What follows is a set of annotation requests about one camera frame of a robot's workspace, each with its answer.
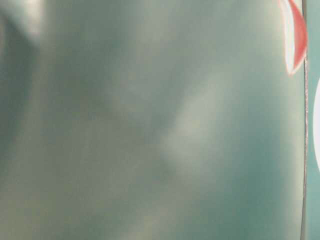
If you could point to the pink plastic soup spoon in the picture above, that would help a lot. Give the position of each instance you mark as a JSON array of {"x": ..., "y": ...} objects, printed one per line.
[{"x": 295, "y": 35}]

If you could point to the white round bowl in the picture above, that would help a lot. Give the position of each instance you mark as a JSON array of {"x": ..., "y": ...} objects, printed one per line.
[{"x": 316, "y": 125}]

